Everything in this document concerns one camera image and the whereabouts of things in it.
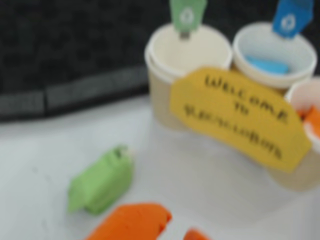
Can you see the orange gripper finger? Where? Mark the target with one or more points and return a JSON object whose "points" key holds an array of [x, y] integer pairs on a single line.
{"points": [[132, 222], [196, 235]]}

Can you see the orange paper wad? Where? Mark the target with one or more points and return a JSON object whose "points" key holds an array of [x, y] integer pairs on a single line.
{"points": [[311, 120]]}

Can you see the blue paper wad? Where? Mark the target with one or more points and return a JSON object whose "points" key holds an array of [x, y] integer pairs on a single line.
{"points": [[265, 65]]}

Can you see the green paper wad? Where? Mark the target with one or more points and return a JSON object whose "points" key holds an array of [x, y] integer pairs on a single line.
{"points": [[100, 185]]}

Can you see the ribbed beige paper cup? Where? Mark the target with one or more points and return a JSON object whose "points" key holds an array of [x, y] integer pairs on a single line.
{"points": [[250, 45], [300, 182], [160, 105]]}

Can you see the yellow welcome sign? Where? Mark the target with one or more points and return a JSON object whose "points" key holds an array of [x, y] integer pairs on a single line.
{"points": [[237, 120]]}

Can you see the short grey foam border strip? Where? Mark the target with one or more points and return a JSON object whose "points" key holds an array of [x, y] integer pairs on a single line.
{"points": [[100, 90]]}

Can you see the long grey foam border strip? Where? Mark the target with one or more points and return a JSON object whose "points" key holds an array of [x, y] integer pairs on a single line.
{"points": [[20, 106]]}

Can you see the green recycling bin tag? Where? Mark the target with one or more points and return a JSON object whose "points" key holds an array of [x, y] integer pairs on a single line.
{"points": [[187, 17]]}

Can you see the blue recycling bin tag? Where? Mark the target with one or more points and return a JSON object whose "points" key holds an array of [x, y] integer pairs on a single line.
{"points": [[291, 20]]}

